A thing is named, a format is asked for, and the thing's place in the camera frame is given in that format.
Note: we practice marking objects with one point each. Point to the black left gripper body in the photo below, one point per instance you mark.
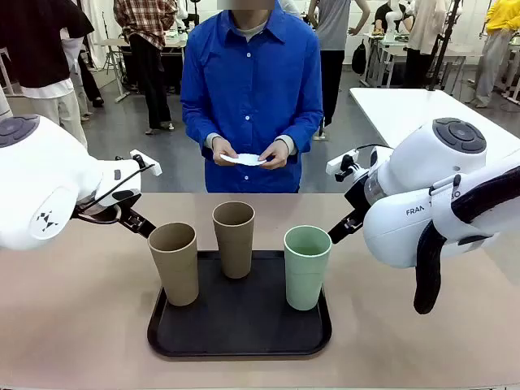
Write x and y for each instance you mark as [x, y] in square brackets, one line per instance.
[126, 196]

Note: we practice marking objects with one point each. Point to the person's left forearm blue sleeve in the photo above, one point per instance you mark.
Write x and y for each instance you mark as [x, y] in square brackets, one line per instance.
[306, 130]

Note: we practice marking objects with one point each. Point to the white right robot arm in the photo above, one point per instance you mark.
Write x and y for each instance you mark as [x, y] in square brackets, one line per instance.
[426, 170]

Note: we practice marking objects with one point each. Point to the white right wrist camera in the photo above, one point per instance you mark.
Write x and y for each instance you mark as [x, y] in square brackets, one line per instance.
[335, 164]

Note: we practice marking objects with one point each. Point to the brown plastic cup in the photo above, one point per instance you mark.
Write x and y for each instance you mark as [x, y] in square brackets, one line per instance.
[174, 268]
[233, 252]

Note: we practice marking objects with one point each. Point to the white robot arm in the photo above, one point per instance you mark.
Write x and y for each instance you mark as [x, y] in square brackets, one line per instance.
[393, 20]

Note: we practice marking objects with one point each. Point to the person in blue shirt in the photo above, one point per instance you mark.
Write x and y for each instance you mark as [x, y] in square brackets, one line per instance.
[252, 101]

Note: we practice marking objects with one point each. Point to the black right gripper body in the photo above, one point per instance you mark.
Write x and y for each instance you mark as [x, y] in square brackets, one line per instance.
[357, 195]

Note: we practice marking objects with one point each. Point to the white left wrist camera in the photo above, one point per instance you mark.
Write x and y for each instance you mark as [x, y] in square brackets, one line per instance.
[148, 165]

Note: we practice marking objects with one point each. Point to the black tripod pole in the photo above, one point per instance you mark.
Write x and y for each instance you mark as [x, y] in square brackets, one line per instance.
[445, 44]

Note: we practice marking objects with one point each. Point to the white work table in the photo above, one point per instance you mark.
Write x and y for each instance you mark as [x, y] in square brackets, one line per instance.
[463, 53]

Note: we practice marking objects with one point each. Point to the pale green plastic cup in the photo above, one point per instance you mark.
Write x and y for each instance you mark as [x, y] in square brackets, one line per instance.
[306, 280]

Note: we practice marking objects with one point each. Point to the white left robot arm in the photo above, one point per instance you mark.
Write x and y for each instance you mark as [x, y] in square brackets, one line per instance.
[40, 183]

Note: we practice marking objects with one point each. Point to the person in grey t-shirt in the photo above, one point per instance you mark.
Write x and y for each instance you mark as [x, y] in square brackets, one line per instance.
[335, 32]

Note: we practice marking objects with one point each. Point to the person's left hand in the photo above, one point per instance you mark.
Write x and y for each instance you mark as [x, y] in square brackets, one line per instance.
[276, 156]

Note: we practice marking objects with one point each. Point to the black backpack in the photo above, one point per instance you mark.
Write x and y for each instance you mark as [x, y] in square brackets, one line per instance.
[359, 59]

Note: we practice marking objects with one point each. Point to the person in black top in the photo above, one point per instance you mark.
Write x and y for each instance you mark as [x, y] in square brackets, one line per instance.
[36, 44]

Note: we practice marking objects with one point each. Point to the white folding table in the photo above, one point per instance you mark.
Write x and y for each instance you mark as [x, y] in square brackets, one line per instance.
[118, 44]

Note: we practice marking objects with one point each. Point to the person in yellow top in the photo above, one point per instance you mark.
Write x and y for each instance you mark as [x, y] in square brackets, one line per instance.
[497, 40]

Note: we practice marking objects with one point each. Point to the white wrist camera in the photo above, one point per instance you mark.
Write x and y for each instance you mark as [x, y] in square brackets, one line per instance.
[148, 165]
[335, 164]

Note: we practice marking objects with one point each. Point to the person's right hand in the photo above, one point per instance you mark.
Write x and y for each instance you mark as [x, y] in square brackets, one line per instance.
[223, 152]

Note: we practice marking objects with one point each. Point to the person in beige shirt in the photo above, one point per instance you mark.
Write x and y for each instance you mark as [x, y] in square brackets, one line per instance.
[424, 32]

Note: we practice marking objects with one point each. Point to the person in plaid shirt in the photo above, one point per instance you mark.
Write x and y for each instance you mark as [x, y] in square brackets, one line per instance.
[146, 48]

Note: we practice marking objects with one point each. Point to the person in black t-shirt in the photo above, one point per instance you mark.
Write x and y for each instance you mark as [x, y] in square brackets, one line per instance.
[384, 16]

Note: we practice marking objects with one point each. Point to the person's right forearm blue sleeve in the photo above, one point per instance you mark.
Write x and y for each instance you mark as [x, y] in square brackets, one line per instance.
[197, 130]

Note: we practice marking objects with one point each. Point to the black plastic tray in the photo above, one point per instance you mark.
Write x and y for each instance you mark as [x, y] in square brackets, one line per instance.
[243, 321]

